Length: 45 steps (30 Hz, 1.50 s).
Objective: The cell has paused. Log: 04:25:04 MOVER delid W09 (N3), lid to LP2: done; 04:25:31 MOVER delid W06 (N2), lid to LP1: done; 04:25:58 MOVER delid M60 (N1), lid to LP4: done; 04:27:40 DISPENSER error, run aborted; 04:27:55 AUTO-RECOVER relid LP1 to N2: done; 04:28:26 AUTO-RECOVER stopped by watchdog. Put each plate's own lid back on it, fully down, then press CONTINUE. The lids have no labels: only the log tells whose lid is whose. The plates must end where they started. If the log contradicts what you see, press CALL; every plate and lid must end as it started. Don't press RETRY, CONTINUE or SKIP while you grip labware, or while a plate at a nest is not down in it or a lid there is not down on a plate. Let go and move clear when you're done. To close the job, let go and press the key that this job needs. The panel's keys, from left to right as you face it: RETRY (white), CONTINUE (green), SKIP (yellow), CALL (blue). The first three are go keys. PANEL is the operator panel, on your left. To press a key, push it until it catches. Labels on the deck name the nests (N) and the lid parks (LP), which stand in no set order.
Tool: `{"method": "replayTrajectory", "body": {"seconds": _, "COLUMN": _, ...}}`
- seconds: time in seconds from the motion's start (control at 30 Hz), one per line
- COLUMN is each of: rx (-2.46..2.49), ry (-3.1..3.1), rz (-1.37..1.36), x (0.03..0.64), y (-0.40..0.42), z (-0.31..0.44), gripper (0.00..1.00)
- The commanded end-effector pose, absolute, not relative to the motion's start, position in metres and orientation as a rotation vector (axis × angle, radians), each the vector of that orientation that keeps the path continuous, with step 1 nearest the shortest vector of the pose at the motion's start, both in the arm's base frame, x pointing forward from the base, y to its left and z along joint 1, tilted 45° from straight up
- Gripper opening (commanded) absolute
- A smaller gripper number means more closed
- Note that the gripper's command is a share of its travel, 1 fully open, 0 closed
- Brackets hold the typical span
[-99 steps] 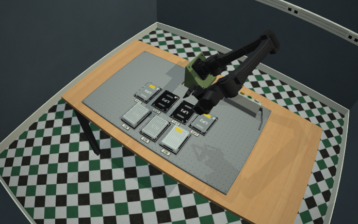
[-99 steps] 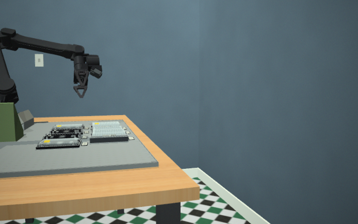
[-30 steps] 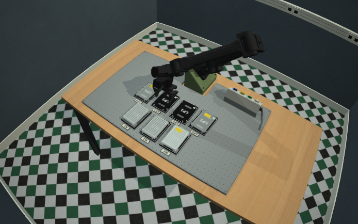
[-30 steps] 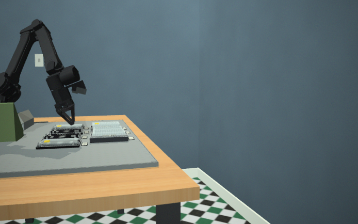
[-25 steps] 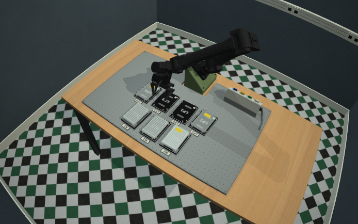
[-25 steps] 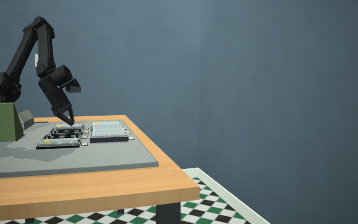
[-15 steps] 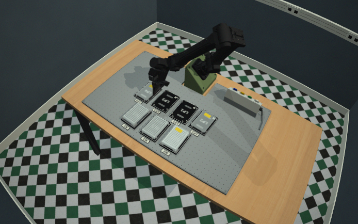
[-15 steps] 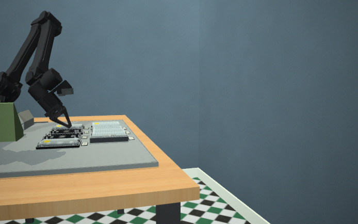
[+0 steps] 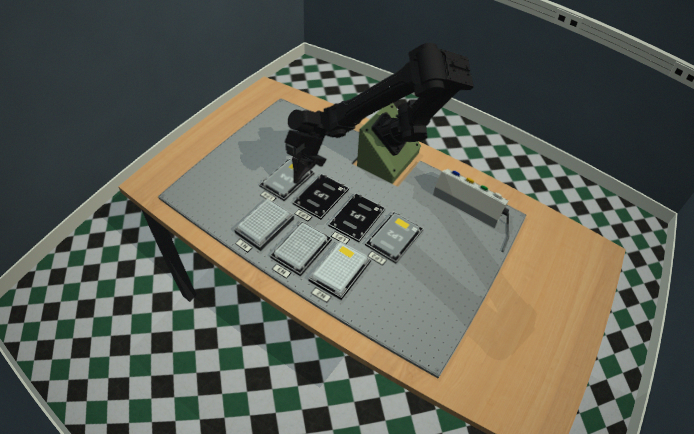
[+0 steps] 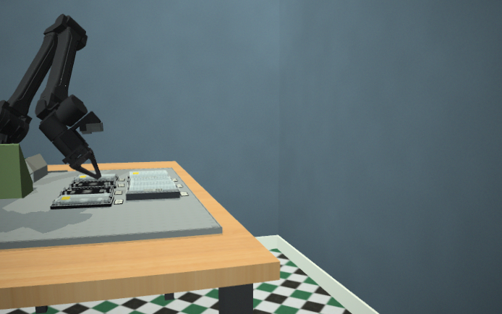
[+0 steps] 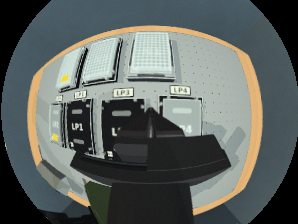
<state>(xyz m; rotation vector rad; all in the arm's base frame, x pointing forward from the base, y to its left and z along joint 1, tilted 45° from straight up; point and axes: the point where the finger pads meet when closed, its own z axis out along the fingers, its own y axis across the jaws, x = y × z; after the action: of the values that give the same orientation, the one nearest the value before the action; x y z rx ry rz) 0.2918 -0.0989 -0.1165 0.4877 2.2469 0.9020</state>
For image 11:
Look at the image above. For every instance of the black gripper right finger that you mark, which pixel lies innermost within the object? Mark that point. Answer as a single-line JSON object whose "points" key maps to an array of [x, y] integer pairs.
{"points": [[163, 127]]}

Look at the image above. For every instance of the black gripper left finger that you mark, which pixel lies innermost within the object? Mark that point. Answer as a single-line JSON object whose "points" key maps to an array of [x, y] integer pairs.
{"points": [[137, 127]]}

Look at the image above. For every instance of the grey button panel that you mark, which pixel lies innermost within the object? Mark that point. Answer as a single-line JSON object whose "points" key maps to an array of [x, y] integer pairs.
{"points": [[53, 176]]}

